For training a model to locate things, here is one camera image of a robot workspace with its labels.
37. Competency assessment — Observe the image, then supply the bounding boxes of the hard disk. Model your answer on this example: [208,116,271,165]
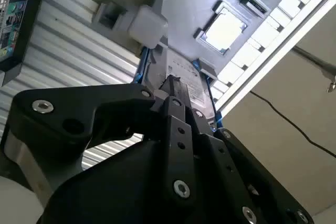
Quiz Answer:
[133,45,224,133]

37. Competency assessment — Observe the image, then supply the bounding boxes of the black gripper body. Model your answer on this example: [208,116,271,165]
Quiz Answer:
[35,138,266,224]

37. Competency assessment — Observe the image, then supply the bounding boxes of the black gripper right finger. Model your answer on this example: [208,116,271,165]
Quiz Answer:
[177,77,316,224]

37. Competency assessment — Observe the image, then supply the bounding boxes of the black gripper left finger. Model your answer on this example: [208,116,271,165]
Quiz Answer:
[4,76,199,208]

